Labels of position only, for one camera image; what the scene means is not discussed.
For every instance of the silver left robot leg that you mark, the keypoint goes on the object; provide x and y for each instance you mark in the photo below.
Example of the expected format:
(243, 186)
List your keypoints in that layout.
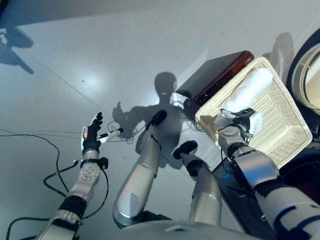
(142, 170)

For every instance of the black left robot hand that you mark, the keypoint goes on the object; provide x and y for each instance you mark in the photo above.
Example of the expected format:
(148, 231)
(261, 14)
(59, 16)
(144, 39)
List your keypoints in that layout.
(91, 135)

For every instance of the dark glossy stool box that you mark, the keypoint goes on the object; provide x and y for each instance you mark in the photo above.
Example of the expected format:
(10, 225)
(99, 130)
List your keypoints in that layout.
(212, 75)

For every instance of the silver robot leg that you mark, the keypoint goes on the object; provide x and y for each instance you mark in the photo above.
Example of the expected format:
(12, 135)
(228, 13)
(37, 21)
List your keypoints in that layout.
(205, 190)
(142, 170)

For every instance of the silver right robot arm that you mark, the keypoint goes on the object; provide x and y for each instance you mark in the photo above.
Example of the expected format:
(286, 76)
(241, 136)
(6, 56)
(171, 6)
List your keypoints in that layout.
(257, 170)

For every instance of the round washing machine door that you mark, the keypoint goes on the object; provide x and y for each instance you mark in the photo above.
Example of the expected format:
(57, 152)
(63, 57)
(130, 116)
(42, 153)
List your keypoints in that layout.
(302, 75)

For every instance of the grey robot torso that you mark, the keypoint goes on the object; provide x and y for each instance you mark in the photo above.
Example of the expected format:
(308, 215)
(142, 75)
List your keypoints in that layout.
(200, 231)

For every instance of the white cloth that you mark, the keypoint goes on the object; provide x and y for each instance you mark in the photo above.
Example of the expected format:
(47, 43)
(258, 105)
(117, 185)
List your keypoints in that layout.
(250, 87)

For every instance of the cream wicker laundry basket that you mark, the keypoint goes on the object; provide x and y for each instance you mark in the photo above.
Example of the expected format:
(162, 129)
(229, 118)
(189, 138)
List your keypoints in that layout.
(282, 130)

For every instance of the silver right robot leg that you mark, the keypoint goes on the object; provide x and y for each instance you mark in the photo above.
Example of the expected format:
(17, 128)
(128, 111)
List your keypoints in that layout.
(205, 190)

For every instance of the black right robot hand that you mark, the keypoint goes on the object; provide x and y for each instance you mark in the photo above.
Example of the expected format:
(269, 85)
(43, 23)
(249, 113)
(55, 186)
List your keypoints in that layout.
(245, 120)

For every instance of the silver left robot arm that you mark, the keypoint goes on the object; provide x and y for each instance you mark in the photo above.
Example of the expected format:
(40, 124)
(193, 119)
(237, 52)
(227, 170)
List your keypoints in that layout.
(85, 180)

